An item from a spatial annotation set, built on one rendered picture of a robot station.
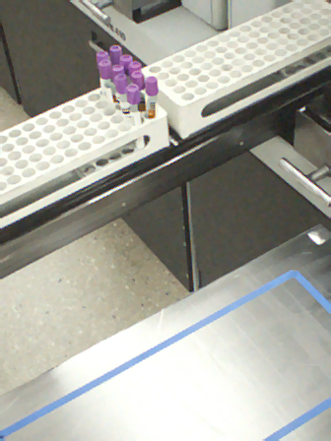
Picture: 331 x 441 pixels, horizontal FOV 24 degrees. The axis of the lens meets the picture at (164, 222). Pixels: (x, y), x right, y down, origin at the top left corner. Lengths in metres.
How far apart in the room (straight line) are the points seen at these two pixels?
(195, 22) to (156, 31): 0.07
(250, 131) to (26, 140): 0.30
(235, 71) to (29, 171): 0.30
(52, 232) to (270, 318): 0.29
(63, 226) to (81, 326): 0.91
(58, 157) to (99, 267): 1.03
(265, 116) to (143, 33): 0.38
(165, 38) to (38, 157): 0.46
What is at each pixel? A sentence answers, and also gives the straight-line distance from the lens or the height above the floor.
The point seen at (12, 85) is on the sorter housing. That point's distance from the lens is 2.26.
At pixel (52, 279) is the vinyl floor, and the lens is 1.93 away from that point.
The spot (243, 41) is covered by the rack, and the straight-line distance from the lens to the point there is 1.08.
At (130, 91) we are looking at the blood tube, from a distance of 0.90.
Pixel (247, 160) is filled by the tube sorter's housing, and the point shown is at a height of 0.64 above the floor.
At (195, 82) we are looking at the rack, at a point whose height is 0.86.
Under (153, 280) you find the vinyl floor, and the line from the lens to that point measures 1.88.
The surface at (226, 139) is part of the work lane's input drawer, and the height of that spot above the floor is 0.80.
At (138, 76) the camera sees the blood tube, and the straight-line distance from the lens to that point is 0.92.
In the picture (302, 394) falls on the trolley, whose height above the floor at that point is 0.82.
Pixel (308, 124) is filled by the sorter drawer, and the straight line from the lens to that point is 1.03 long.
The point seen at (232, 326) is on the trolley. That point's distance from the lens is 0.78.
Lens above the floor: 1.45
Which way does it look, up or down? 46 degrees down
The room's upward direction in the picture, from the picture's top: 6 degrees counter-clockwise
